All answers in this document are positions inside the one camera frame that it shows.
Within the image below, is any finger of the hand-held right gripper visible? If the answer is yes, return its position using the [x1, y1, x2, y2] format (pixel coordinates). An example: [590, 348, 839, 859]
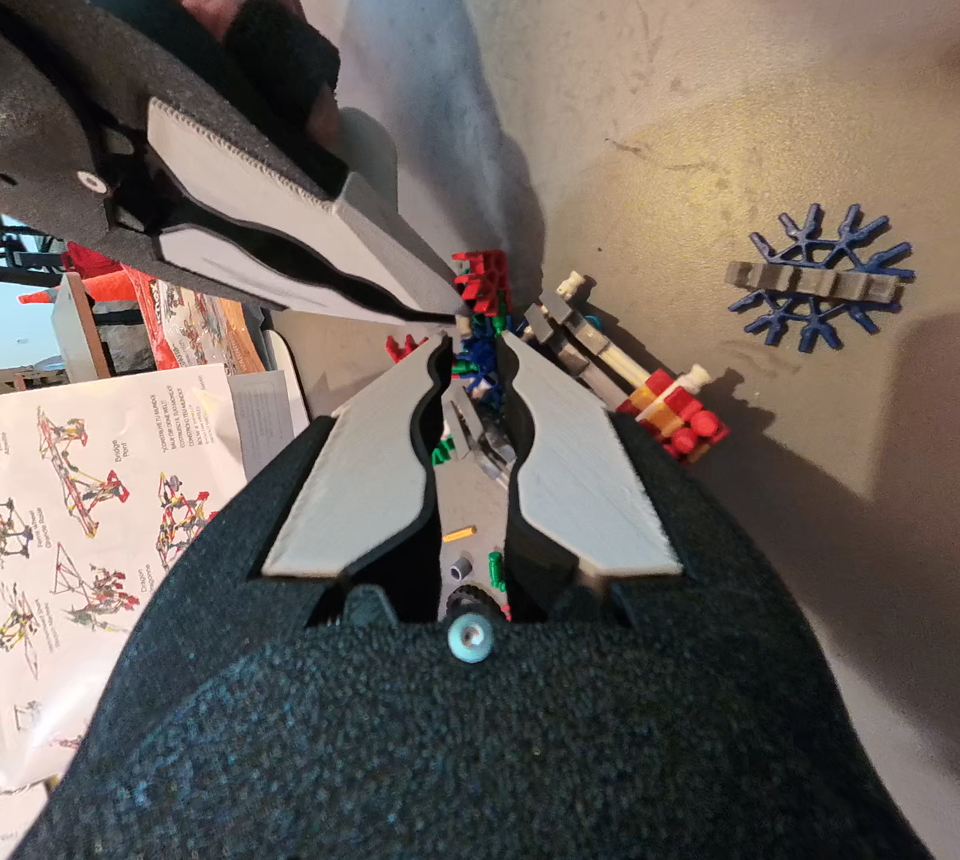
[144, 97, 471, 318]
[157, 222, 453, 326]

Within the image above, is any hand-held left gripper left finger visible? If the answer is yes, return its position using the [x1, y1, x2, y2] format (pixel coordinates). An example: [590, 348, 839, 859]
[262, 333, 455, 579]

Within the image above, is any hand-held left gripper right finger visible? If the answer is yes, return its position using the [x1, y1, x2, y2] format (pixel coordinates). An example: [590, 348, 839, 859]
[495, 332, 684, 577]

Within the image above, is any white book stand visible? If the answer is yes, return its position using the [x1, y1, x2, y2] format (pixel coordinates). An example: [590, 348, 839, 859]
[264, 327, 314, 435]

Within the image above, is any red plastic object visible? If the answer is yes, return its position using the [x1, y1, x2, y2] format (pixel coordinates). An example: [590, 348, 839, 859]
[18, 239, 153, 307]

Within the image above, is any small black tyre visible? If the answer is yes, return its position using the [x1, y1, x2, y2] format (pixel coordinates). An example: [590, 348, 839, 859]
[443, 583, 501, 625]

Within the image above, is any white instruction poster board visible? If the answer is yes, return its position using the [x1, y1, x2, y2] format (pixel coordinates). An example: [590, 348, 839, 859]
[50, 271, 116, 384]

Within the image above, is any toy instruction booklet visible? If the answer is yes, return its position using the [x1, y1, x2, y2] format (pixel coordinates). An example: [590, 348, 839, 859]
[0, 362, 295, 795]

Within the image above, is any blue grey snowflake connector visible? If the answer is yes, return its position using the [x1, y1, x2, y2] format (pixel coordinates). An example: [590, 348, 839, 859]
[724, 200, 918, 354]

